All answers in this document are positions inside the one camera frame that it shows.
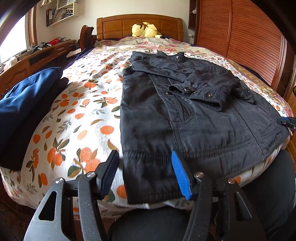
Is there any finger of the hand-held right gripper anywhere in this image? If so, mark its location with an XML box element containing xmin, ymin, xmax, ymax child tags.
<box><xmin>277</xmin><ymin>117</ymin><xmax>296</xmax><ymax>127</ymax></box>

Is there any black folded garment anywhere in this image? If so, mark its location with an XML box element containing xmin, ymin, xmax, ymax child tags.
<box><xmin>0</xmin><ymin>77</ymin><xmax>70</xmax><ymax>171</ymax></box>

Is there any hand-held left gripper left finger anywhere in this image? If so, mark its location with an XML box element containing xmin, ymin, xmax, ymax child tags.
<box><xmin>23</xmin><ymin>150</ymin><xmax>120</xmax><ymax>241</ymax></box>

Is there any wooden louvred wardrobe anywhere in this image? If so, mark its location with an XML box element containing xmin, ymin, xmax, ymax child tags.
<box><xmin>188</xmin><ymin>0</ymin><xmax>287</xmax><ymax>93</ymax></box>

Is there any white paper bag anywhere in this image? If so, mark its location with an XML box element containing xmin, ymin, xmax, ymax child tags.
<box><xmin>57</xmin><ymin>0</ymin><xmax>78</xmax><ymax>9</ymax></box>

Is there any wooden desk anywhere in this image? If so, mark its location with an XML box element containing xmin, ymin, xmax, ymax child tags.
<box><xmin>0</xmin><ymin>39</ymin><xmax>77</xmax><ymax>98</ymax></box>

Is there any wooden bed headboard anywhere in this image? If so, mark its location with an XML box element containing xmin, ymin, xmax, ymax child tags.
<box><xmin>96</xmin><ymin>14</ymin><xmax>184</xmax><ymax>42</ymax></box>

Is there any floral blanket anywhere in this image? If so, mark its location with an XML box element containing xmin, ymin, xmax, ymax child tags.
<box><xmin>94</xmin><ymin>36</ymin><xmax>292</xmax><ymax>116</ymax></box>

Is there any bed with floral sheet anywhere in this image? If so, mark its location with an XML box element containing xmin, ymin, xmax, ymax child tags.
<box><xmin>0</xmin><ymin>38</ymin><xmax>292</xmax><ymax>219</ymax></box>

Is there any black jacket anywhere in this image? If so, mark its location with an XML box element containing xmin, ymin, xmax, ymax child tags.
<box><xmin>120</xmin><ymin>51</ymin><xmax>290</xmax><ymax>205</ymax></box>

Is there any row of books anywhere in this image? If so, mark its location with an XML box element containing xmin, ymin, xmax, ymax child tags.
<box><xmin>46</xmin><ymin>8</ymin><xmax>72</xmax><ymax>26</ymax></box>

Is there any window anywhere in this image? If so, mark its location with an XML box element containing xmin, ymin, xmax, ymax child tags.
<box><xmin>0</xmin><ymin>5</ymin><xmax>38</xmax><ymax>64</ymax></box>

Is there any wooden chair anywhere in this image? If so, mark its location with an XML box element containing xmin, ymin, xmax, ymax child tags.
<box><xmin>79</xmin><ymin>25</ymin><xmax>97</xmax><ymax>51</ymax></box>

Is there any white wall shelf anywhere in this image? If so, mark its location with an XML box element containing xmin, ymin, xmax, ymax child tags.
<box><xmin>39</xmin><ymin>0</ymin><xmax>79</xmax><ymax>27</ymax></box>

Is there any yellow plush toy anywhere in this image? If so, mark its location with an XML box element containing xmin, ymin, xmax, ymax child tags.
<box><xmin>131</xmin><ymin>22</ymin><xmax>162</xmax><ymax>39</ymax></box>

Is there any wooden door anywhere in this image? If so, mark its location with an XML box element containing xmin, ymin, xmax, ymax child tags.
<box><xmin>282</xmin><ymin>38</ymin><xmax>296</xmax><ymax>112</ymax></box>

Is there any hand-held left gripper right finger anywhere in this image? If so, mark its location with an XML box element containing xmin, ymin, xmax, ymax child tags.
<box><xmin>171</xmin><ymin>151</ymin><xmax>266</xmax><ymax>241</ymax></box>

